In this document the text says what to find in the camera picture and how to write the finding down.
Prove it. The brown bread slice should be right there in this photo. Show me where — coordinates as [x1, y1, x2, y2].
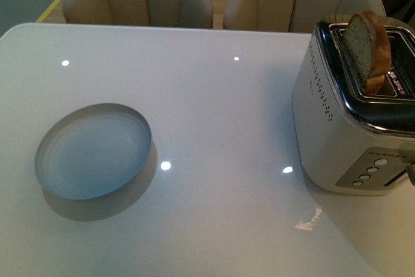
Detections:
[342, 10, 392, 95]

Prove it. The white chrome two-slot toaster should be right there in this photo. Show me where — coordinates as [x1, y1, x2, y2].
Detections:
[292, 19, 414, 196]

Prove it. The white round plate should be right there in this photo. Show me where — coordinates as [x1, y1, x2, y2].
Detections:
[34, 103, 152, 200]

